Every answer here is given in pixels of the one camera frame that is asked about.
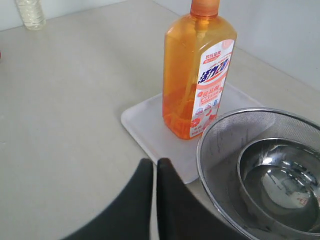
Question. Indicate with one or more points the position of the white rectangular plastic tray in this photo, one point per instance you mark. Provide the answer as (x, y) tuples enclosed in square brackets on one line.
[(144, 122)]

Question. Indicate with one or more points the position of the steel mesh colander basin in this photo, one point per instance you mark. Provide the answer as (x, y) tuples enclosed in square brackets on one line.
[(219, 176)]

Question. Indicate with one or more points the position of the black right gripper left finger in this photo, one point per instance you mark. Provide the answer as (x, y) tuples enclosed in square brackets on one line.
[(128, 216)]

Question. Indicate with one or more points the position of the small stainless steel bowl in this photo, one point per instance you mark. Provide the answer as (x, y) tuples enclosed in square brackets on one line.
[(280, 179)]

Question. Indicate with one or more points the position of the orange pump soap bottle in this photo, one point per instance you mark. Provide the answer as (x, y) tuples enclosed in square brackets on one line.
[(198, 49)]

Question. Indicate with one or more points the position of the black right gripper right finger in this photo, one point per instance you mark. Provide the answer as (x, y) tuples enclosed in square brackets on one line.
[(180, 216)]

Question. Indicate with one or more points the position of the clear plastic water bottle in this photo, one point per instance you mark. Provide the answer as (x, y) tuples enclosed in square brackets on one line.
[(31, 13)]

